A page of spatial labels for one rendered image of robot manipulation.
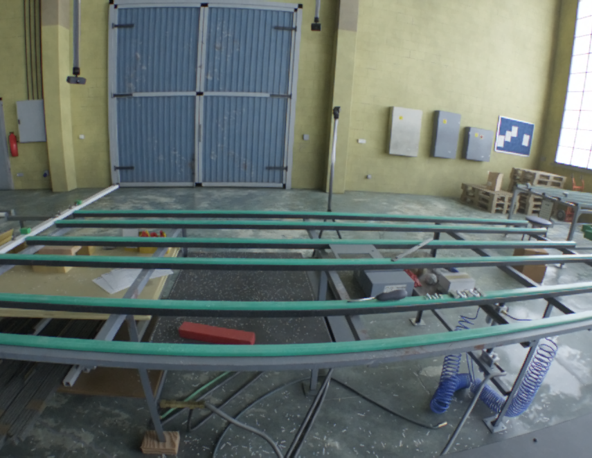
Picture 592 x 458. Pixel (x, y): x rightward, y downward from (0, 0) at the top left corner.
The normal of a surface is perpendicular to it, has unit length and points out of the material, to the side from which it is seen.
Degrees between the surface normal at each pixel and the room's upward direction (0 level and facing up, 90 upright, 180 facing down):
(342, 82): 90
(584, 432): 0
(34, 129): 90
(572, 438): 0
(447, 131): 90
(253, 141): 90
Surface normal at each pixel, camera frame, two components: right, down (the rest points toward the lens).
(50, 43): 0.16, 0.33
